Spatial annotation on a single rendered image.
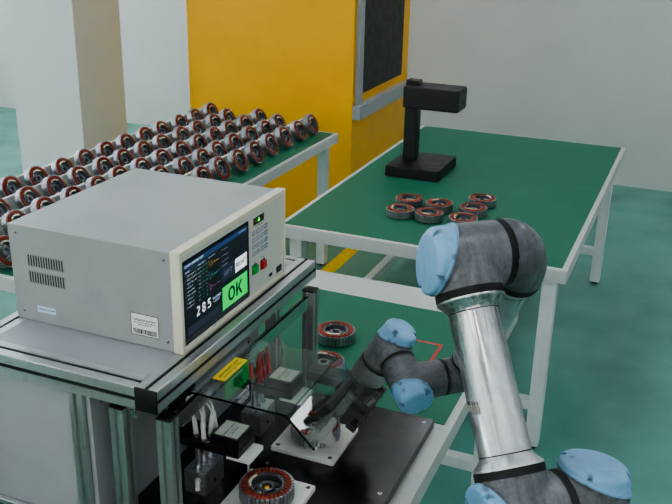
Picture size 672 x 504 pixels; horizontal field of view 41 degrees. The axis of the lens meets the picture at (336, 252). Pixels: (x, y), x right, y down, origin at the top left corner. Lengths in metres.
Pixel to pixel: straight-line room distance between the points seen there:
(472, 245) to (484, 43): 5.49
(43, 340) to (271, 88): 3.86
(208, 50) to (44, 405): 4.09
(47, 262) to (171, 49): 6.30
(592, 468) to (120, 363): 0.84
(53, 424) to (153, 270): 0.36
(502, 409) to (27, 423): 0.91
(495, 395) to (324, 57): 4.02
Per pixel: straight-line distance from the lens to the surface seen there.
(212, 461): 1.92
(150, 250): 1.66
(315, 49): 5.33
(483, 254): 1.48
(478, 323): 1.47
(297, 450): 2.02
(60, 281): 1.81
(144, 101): 8.28
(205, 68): 5.70
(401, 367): 1.81
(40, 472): 1.89
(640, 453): 3.64
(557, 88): 6.86
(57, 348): 1.78
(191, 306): 1.69
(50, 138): 5.85
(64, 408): 1.76
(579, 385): 4.02
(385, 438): 2.09
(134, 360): 1.70
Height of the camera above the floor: 1.91
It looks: 21 degrees down
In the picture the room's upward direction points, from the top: 1 degrees clockwise
